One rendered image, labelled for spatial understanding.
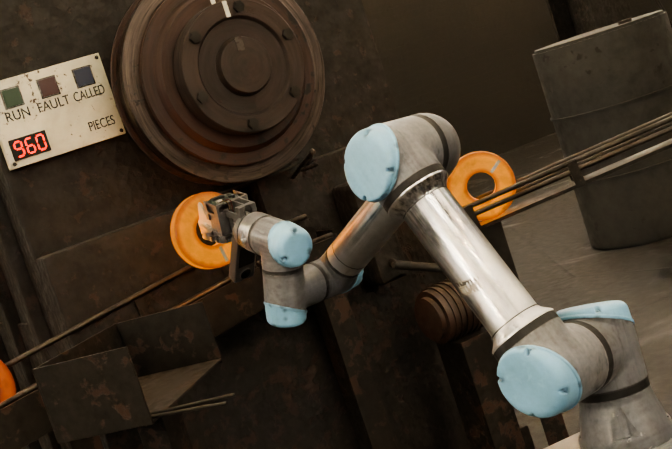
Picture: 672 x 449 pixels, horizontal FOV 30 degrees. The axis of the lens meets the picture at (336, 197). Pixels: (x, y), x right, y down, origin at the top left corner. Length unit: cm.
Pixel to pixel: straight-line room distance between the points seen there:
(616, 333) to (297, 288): 59
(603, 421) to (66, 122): 129
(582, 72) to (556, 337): 335
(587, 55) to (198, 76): 283
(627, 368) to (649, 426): 9
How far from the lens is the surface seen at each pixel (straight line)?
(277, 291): 225
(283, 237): 219
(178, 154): 261
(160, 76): 258
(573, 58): 519
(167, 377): 236
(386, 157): 194
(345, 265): 229
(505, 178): 280
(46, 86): 267
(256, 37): 264
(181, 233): 248
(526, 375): 189
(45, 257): 261
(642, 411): 202
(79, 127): 269
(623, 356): 200
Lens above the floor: 103
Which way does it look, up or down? 5 degrees down
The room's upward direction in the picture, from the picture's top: 18 degrees counter-clockwise
